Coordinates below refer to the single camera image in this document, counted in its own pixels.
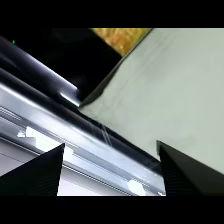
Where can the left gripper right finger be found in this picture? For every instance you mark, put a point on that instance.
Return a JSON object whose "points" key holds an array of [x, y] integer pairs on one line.
{"points": [[188, 176]]}

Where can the silver frame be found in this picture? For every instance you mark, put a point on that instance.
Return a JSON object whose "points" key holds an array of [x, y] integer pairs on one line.
{"points": [[83, 150]]}

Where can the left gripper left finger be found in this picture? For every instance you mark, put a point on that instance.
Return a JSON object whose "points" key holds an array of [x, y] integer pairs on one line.
{"points": [[36, 175]]}

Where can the pale grey-green garment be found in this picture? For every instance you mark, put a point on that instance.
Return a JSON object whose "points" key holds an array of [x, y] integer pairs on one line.
{"points": [[166, 90]]}

